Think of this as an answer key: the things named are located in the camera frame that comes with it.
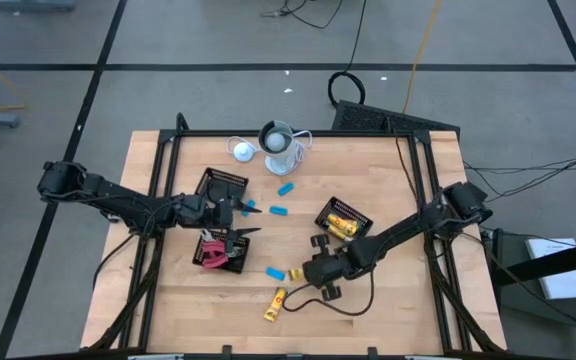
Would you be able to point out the black plastic mesh basket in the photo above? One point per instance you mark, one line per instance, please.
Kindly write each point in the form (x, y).
(218, 181)
(240, 265)
(363, 220)

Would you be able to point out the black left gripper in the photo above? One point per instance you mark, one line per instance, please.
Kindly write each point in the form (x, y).
(203, 211)

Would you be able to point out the white booklet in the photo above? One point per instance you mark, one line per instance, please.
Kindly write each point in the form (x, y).
(568, 285)

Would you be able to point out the black aluminium table frame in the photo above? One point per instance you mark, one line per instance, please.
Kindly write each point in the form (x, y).
(208, 133)

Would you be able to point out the black table edge clamp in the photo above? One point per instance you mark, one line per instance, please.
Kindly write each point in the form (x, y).
(226, 350)
(372, 351)

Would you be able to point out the black perforated metal panel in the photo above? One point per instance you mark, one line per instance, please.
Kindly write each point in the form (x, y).
(368, 117)

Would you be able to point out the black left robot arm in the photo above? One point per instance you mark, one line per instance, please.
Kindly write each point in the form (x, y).
(118, 200)

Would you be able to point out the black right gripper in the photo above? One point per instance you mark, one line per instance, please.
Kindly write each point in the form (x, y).
(320, 270)

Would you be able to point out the black stand beam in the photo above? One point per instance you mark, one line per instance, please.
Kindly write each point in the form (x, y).
(543, 265)

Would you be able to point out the white cylindrical desk device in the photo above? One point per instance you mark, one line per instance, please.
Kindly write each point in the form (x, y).
(280, 160)

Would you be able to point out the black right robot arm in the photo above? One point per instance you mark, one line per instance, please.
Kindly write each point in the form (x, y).
(398, 230)

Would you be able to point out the white round puck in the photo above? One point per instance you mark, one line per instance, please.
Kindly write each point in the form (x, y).
(243, 152)

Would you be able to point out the blue eraser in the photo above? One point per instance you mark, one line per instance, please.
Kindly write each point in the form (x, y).
(250, 205)
(275, 273)
(285, 189)
(278, 210)

